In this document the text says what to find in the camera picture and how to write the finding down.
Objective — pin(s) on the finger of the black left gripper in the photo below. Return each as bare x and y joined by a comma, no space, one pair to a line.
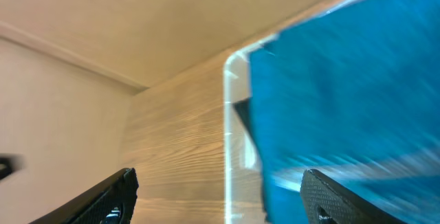
10,163

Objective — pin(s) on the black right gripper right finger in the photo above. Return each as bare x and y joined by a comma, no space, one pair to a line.
327,201

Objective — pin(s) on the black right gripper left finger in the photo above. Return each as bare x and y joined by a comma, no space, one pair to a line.
110,201

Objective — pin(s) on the blue denim jeans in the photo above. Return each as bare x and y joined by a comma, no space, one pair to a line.
354,94

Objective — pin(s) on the clear plastic storage bin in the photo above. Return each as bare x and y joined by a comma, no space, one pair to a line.
242,190

